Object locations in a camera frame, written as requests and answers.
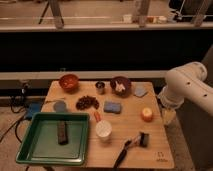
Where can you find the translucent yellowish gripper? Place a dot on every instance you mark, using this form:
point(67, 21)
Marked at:
point(168, 115)

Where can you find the orange yellow apple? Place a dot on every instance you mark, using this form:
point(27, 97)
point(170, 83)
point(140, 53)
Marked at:
point(147, 114)

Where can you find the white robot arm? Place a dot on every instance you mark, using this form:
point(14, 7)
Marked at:
point(185, 82)

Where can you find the white cup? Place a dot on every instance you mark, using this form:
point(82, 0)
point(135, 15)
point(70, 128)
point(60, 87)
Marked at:
point(103, 130)

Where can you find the small metal cup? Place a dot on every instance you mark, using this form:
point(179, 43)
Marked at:
point(100, 87)

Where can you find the light blue cloth piece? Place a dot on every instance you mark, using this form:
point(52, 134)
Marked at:
point(140, 91)

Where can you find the wooden board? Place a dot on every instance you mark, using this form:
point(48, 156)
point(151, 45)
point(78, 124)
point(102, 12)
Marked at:
point(125, 125)

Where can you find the white object in bowl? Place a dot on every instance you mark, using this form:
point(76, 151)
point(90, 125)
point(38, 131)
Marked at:
point(119, 87)

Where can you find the dark purple bowl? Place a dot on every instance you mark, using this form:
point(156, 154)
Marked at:
point(125, 81)

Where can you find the blue sponge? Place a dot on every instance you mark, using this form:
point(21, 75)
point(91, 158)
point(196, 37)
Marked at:
point(112, 107)

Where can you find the small orange carrot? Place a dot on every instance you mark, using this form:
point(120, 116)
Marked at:
point(97, 116)

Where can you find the bunch of dark grapes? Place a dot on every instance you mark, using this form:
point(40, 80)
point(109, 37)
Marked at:
point(86, 102)

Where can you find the orange red bowl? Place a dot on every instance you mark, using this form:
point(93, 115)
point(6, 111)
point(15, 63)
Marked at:
point(68, 82)

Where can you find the grey round lid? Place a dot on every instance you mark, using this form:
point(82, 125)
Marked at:
point(60, 106)

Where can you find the green plastic tray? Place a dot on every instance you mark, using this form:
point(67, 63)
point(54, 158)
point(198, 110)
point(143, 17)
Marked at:
point(40, 144)

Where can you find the blue box beside table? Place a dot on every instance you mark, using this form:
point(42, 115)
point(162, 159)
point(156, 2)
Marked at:
point(32, 109)

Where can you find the black handled brush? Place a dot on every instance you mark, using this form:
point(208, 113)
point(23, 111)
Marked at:
point(141, 140)

